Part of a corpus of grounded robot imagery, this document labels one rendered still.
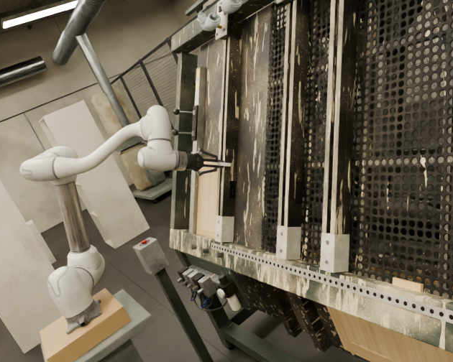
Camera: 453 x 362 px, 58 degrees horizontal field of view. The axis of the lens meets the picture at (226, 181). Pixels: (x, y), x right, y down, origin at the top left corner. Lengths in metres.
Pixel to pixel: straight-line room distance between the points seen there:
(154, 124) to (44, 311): 3.06
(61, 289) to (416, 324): 1.53
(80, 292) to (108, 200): 3.91
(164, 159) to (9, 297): 2.99
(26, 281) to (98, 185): 1.99
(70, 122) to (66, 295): 4.02
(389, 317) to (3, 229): 3.65
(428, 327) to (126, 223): 5.20
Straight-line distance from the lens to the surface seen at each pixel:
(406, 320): 1.27
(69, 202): 2.16
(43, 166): 1.96
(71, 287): 2.12
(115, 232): 6.04
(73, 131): 5.89
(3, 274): 4.40
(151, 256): 2.42
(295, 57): 1.64
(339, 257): 1.41
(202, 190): 2.25
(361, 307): 1.37
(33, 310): 4.51
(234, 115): 2.01
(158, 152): 1.74
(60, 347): 2.11
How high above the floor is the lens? 1.65
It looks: 14 degrees down
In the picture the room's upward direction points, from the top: 24 degrees counter-clockwise
